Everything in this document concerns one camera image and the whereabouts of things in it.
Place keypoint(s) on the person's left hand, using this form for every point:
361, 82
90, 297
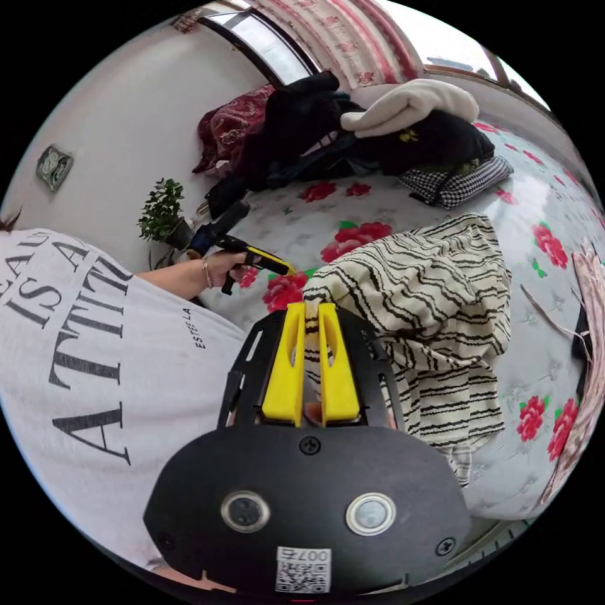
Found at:
226, 268

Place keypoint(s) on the green potted plant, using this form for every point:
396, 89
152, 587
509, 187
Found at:
163, 215

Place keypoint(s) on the cream black striped shirt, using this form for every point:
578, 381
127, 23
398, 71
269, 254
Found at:
425, 293

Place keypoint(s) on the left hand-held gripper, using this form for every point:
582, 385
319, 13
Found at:
236, 246

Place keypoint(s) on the pile of clothes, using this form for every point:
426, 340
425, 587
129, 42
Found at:
331, 137

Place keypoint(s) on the bed with floral sheet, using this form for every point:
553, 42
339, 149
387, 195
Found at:
524, 264

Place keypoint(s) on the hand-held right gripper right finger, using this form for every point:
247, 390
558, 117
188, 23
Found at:
339, 378

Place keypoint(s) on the person's right hand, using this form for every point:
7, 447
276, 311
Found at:
198, 577

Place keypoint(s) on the person's left forearm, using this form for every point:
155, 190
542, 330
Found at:
177, 279

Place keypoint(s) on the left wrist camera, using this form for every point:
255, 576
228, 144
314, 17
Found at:
230, 216

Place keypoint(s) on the dark red patterned pillow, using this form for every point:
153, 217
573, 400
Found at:
229, 125

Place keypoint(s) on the window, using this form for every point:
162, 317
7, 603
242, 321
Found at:
264, 40
477, 64

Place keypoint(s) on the red white patterned curtain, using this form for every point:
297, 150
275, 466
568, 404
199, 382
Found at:
350, 42

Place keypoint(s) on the houndstooth cushion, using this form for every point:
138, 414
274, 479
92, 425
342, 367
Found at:
456, 185

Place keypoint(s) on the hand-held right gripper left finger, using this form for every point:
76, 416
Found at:
282, 373

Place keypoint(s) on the green wall clock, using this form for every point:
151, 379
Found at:
54, 166

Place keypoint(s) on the person's body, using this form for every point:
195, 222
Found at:
94, 368

